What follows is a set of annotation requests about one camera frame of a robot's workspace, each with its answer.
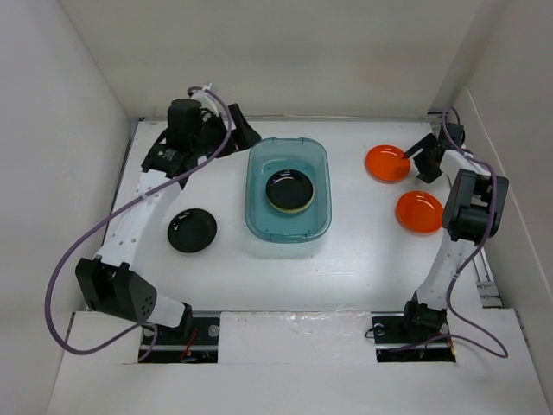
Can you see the green plate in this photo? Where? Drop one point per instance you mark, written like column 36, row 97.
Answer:
column 290, row 210

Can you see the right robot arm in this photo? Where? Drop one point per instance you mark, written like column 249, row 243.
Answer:
column 422, row 319

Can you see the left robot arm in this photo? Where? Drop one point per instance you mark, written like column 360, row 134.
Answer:
column 112, row 282

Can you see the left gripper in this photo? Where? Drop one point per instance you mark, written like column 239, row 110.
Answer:
column 242, row 137

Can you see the orange plate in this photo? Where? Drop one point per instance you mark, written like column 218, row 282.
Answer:
column 387, row 163
column 419, row 212

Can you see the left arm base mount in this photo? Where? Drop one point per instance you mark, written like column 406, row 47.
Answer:
column 201, row 347

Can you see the black plate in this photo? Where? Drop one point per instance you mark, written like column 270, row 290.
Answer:
column 192, row 230
column 289, row 188

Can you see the teal transparent plastic bin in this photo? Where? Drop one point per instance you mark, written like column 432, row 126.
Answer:
column 266, row 158

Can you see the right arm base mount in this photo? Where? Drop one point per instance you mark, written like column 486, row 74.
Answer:
column 394, row 343

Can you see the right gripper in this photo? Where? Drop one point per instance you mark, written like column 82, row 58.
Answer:
column 426, row 173

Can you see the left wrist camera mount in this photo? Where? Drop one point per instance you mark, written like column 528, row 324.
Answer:
column 200, row 93

